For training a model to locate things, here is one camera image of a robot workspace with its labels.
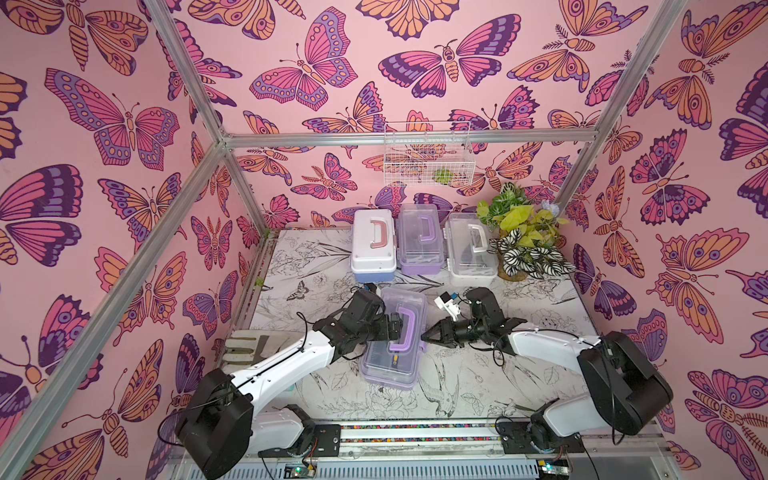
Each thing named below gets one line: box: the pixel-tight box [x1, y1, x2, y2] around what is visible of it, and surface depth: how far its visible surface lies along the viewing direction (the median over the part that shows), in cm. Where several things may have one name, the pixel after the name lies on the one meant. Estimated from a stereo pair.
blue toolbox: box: [351, 209, 397, 282], surface depth 102 cm
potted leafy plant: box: [477, 182, 576, 281], surface depth 87 cm
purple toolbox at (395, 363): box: [360, 286, 429, 391], surface depth 80 cm
